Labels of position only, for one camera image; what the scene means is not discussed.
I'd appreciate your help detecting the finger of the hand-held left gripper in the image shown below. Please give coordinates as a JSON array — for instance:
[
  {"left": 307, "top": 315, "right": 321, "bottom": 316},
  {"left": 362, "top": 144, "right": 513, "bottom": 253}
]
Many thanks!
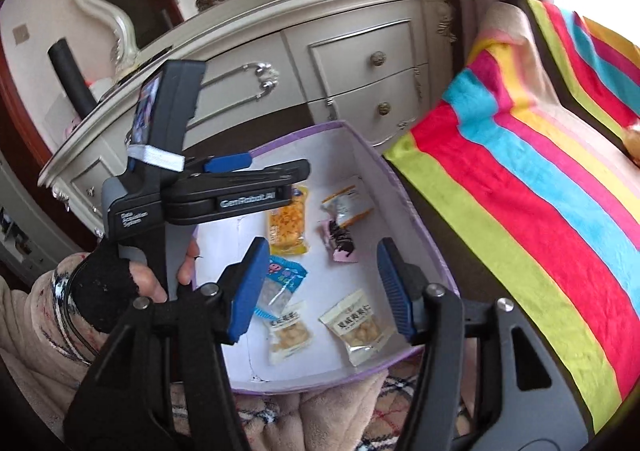
[
  {"left": 165, "top": 158, "right": 312, "bottom": 196},
  {"left": 202, "top": 154, "right": 252, "bottom": 172}
]

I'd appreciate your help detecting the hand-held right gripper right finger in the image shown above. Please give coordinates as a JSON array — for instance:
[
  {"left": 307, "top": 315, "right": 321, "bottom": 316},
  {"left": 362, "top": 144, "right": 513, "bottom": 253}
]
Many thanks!
[{"left": 376, "top": 237, "right": 591, "bottom": 451}]

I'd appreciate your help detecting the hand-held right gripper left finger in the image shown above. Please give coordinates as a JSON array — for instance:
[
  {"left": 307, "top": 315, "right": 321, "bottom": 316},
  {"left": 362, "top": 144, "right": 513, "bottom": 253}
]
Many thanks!
[{"left": 62, "top": 236, "right": 271, "bottom": 451}]

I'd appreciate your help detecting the blue clear snack packet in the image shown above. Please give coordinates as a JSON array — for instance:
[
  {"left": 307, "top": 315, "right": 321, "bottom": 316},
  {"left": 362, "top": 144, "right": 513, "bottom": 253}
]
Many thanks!
[{"left": 254, "top": 253, "right": 308, "bottom": 323}]

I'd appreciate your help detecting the clear nut packet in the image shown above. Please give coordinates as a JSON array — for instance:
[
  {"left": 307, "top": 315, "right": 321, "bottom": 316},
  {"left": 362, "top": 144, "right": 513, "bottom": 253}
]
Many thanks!
[
  {"left": 319, "top": 288, "right": 392, "bottom": 368},
  {"left": 266, "top": 303, "right": 314, "bottom": 366}
]

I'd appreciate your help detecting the orange clear snack packet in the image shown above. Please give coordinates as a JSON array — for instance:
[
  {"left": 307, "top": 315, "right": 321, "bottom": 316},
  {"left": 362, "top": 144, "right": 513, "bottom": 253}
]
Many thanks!
[{"left": 266, "top": 185, "right": 311, "bottom": 257}]

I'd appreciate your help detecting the pink snack packet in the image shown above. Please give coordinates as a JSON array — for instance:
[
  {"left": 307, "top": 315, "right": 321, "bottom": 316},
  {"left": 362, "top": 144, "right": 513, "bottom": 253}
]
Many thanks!
[{"left": 321, "top": 218, "right": 359, "bottom": 264}]

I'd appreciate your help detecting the purple storage box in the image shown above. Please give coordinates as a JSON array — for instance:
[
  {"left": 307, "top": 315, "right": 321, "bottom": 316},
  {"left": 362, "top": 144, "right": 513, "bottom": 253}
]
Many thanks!
[{"left": 192, "top": 120, "right": 461, "bottom": 394}]

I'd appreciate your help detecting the orange-edged ginkgo snack packet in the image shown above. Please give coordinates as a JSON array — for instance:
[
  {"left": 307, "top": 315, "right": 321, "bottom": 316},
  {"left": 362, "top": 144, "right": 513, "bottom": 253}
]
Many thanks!
[{"left": 320, "top": 176, "right": 376, "bottom": 232}]

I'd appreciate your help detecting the person's left forearm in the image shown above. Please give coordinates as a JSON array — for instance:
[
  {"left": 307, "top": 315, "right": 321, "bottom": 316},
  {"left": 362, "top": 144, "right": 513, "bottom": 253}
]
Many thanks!
[{"left": 0, "top": 251, "right": 101, "bottom": 382}]

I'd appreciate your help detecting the person's left hand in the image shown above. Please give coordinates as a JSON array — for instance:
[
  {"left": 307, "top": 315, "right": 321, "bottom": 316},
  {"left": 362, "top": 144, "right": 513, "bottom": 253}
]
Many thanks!
[{"left": 70, "top": 237, "right": 199, "bottom": 334}]

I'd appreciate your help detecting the cream dresser drawer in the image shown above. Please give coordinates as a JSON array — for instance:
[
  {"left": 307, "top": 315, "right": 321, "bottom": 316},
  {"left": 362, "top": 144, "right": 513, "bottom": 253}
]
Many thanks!
[
  {"left": 307, "top": 66, "right": 431, "bottom": 142},
  {"left": 282, "top": 18, "right": 428, "bottom": 99}
]

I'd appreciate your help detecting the white plastic container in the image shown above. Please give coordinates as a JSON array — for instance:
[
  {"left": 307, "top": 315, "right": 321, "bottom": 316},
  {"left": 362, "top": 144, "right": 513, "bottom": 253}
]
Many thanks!
[{"left": 85, "top": 76, "right": 116, "bottom": 102}]

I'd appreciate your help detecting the black foam tube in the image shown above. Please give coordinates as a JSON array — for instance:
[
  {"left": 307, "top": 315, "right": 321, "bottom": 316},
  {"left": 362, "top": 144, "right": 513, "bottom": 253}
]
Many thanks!
[{"left": 47, "top": 37, "right": 98, "bottom": 116}]

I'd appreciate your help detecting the cream dresser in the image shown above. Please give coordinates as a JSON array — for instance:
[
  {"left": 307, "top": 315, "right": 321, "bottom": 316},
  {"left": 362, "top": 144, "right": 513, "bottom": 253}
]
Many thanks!
[{"left": 37, "top": 0, "right": 458, "bottom": 239}]

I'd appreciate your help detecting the striped colourful blanket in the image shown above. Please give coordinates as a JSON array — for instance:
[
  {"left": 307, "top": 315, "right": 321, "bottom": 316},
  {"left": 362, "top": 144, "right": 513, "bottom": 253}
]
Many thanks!
[{"left": 385, "top": 0, "right": 640, "bottom": 437}]

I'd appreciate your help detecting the silver ornate dresser handle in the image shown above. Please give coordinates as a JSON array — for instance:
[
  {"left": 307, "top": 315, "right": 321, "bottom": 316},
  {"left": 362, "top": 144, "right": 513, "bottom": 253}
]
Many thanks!
[{"left": 255, "top": 62, "right": 278, "bottom": 92}]

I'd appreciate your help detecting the black cable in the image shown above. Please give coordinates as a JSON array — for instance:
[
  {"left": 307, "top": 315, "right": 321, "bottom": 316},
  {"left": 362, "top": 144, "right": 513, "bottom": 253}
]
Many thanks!
[{"left": 54, "top": 261, "right": 96, "bottom": 363}]

